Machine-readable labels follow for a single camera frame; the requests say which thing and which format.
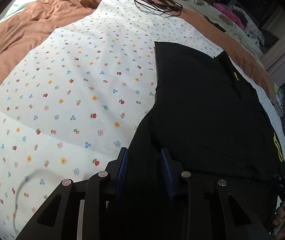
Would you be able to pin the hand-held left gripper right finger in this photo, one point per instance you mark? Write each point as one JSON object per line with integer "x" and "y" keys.
{"x": 168, "y": 172}

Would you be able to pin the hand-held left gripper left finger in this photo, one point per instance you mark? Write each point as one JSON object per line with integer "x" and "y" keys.
{"x": 122, "y": 170}

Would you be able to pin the black garment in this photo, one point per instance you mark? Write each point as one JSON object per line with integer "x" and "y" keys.
{"x": 207, "y": 105}

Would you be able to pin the pile of clothes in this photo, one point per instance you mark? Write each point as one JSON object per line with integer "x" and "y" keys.
{"x": 242, "y": 38}

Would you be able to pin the person's right hand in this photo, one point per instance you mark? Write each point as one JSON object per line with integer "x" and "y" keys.
{"x": 281, "y": 213}

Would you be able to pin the white floral bed sheet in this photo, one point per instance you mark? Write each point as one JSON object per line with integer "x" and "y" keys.
{"x": 77, "y": 85}

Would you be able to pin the floral patterned cloth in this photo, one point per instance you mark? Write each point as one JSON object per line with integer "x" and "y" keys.
{"x": 255, "y": 31}

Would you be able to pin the pink cloth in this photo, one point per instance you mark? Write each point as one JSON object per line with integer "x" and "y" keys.
{"x": 228, "y": 13}

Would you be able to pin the orange-brown duvet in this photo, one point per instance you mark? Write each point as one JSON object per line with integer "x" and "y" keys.
{"x": 45, "y": 10}

